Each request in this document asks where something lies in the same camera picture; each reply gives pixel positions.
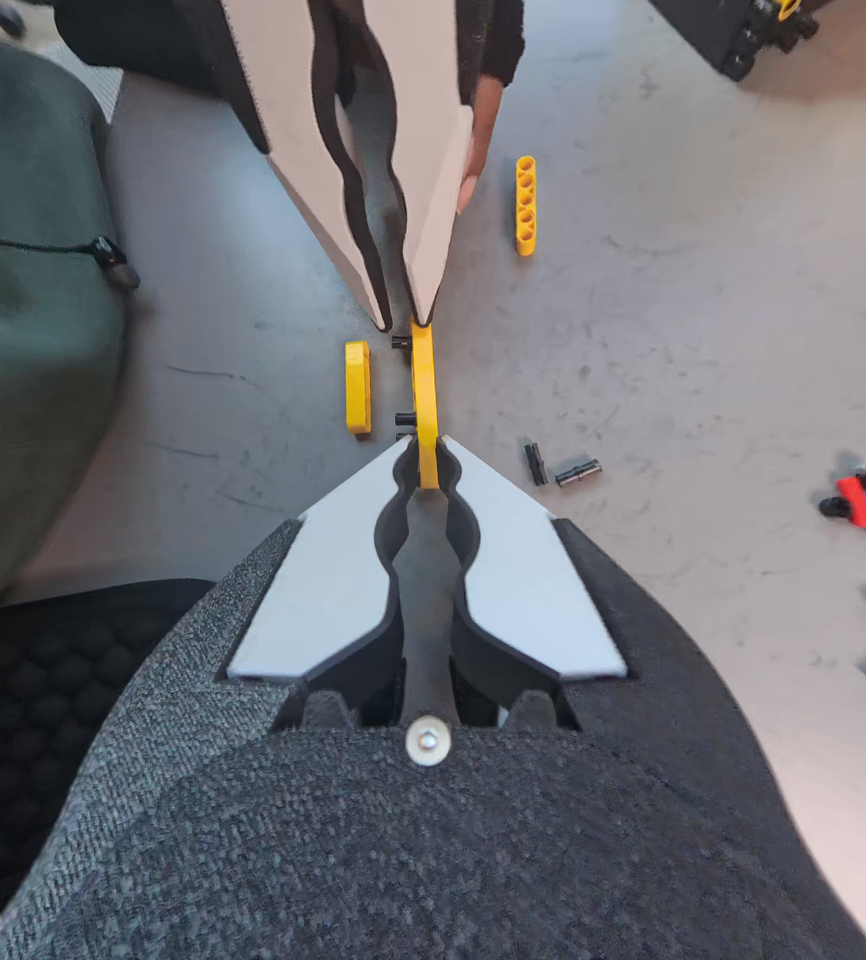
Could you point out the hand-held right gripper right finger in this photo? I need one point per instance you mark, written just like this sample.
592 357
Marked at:
538 600

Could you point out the yellow lego liftarm beam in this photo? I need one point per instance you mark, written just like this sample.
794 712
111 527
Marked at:
424 397
358 386
526 206

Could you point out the black bumpy cushion pad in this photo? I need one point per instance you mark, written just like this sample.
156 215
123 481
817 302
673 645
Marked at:
28 735
133 45

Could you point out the yellow lego vehicle model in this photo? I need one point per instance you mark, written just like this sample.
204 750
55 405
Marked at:
732 30

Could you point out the pile of red black lego pieces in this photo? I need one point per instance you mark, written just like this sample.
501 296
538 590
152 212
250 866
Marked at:
864 502

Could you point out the black lego pins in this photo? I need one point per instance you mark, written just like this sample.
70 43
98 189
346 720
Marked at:
579 472

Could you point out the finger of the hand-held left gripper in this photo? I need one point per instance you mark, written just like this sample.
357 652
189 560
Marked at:
429 112
283 90

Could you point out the person's left hand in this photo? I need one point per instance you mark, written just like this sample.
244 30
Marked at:
481 135

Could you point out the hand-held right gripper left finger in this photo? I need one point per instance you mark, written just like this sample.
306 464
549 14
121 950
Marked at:
320 600

